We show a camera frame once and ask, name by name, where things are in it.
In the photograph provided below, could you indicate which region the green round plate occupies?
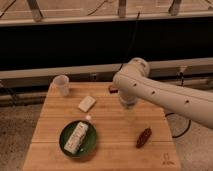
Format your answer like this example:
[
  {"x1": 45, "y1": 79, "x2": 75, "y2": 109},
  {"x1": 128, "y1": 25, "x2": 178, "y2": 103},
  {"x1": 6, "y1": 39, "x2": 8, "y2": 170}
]
[{"x1": 59, "y1": 120, "x2": 98, "y2": 159}]

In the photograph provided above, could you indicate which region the black hanging cable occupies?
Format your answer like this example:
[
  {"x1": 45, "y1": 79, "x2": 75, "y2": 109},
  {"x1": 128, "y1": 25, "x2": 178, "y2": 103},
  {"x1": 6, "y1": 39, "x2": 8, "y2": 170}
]
[{"x1": 117, "y1": 9, "x2": 141, "y2": 73}]

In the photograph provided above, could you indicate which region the translucent plastic cup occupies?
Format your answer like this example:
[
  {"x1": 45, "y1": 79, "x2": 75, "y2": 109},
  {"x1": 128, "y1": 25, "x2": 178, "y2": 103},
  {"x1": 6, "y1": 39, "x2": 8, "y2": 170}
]
[{"x1": 53, "y1": 75, "x2": 69, "y2": 97}]

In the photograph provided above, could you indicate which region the brown rectangular block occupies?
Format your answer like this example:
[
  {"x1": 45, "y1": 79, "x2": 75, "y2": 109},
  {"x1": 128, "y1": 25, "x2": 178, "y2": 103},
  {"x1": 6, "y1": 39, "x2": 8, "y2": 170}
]
[{"x1": 108, "y1": 85, "x2": 118, "y2": 94}]

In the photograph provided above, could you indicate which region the black floor cable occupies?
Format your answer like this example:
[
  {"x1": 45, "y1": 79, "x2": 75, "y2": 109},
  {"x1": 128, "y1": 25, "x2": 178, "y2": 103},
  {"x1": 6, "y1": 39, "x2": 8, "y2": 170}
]
[{"x1": 165, "y1": 112, "x2": 192, "y2": 139}]

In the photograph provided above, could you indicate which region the white carton box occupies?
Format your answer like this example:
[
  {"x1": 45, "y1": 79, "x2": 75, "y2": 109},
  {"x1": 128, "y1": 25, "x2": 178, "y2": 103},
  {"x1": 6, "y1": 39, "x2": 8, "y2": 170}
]
[{"x1": 64, "y1": 122, "x2": 88, "y2": 154}]

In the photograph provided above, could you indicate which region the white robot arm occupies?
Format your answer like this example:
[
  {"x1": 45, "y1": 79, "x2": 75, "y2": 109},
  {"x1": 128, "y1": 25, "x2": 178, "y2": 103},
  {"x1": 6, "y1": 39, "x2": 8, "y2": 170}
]
[{"x1": 113, "y1": 57, "x2": 213, "y2": 129}]

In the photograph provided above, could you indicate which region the white soap bar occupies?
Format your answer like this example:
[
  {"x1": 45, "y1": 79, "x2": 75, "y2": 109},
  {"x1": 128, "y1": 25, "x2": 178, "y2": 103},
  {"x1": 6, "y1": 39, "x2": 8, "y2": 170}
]
[{"x1": 78, "y1": 96, "x2": 96, "y2": 112}]

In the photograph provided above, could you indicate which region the dark red chili pepper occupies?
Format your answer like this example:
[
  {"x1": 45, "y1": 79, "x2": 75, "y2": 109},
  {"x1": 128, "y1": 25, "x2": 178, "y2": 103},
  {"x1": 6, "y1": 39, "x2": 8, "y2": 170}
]
[{"x1": 136, "y1": 128, "x2": 152, "y2": 148}]

